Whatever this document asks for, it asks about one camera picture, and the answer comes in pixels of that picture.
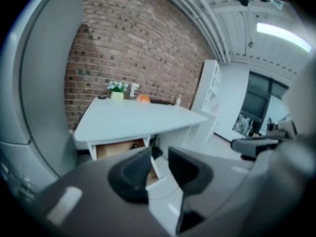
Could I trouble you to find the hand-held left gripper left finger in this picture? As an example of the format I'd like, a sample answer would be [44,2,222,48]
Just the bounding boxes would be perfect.
[108,146,153,205]

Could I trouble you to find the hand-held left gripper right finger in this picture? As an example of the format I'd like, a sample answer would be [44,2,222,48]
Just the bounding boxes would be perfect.
[167,146,214,234]

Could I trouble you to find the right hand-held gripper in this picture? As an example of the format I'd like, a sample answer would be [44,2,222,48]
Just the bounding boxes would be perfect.
[230,136,281,160]

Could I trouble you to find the white drawer with wooden inside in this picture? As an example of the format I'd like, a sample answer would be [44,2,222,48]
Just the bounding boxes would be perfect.
[86,135,169,191]

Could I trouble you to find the clutter of items by window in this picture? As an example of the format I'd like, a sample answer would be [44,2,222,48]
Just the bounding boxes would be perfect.
[232,113,255,137]

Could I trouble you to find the person's grey clothing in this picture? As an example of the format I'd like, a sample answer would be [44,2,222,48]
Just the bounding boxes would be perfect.
[209,57,316,237]

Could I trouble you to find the dark window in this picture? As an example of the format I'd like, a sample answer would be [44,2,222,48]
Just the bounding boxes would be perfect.
[238,70,290,125]

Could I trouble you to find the white desk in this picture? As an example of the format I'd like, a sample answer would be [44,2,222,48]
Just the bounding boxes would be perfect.
[73,96,208,161]

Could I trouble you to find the white shelf unit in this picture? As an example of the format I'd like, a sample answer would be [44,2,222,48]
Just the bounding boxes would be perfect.
[182,59,223,149]

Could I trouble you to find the orange object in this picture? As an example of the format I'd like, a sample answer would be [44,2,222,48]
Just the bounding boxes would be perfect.
[136,94,152,104]

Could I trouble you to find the white flowers in yellow pot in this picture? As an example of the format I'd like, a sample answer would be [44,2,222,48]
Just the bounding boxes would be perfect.
[106,80,129,101]

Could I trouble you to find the long ceiling light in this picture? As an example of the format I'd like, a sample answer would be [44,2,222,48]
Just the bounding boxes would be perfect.
[256,22,313,52]

